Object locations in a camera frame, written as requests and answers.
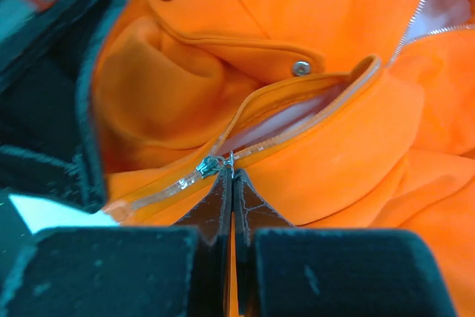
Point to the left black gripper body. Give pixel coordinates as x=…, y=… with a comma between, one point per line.
x=49, y=50

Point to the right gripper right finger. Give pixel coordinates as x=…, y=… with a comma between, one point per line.
x=283, y=270

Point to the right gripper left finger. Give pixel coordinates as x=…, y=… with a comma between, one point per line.
x=177, y=270

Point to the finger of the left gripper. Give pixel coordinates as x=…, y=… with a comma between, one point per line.
x=55, y=176

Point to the orange jacket pink lining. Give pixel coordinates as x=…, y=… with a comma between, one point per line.
x=344, y=113

